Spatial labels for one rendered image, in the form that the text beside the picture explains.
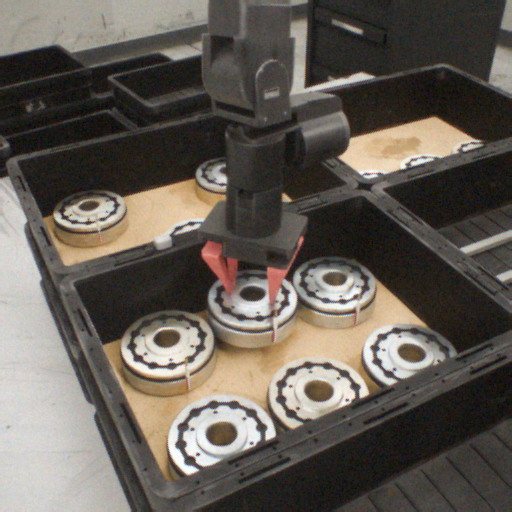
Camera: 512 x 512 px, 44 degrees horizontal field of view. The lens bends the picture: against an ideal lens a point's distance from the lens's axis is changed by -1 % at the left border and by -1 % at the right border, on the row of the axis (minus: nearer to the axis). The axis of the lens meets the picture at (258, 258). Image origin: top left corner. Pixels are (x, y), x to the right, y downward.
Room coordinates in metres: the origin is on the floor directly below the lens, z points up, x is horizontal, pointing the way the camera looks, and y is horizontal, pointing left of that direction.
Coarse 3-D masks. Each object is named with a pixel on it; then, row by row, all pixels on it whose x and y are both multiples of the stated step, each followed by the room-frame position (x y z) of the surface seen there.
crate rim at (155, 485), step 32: (352, 192) 0.69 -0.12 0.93; (128, 256) 0.55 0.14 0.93; (160, 256) 0.56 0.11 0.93; (448, 256) 0.56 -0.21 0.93; (64, 288) 0.50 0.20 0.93; (480, 288) 0.50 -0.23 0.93; (96, 352) 0.41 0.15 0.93; (480, 352) 0.41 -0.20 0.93; (416, 384) 0.37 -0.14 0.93; (128, 416) 0.35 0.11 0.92; (352, 416) 0.34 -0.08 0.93; (128, 448) 0.31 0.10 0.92; (256, 448) 0.30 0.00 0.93; (288, 448) 0.30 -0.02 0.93; (160, 480) 0.27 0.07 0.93; (192, 480) 0.27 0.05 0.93
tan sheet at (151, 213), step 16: (144, 192) 0.85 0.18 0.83; (160, 192) 0.85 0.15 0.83; (176, 192) 0.85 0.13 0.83; (192, 192) 0.85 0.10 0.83; (128, 208) 0.81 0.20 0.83; (144, 208) 0.81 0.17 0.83; (160, 208) 0.81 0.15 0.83; (176, 208) 0.81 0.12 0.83; (192, 208) 0.81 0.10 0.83; (208, 208) 0.81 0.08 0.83; (48, 224) 0.77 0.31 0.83; (144, 224) 0.76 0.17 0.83; (160, 224) 0.76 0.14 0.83; (128, 240) 0.72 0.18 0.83; (144, 240) 0.72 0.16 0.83; (64, 256) 0.69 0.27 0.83; (80, 256) 0.69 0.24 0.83; (96, 256) 0.69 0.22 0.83
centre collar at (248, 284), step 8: (248, 280) 0.57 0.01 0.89; (256, 280) 0.57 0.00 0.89; (240, 288) 0.55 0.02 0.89; (248, 288) 0.56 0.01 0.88; (256, 288) 0.56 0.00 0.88; (264, 288) 0.55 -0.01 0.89; (232, 296) 0.54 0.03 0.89; (264, 296) 0.54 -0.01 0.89; (240, 304) 0.53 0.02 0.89; (248, 304) 0.52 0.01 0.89; (256, 304) 0.52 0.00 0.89; (264, 304) 0.53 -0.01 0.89
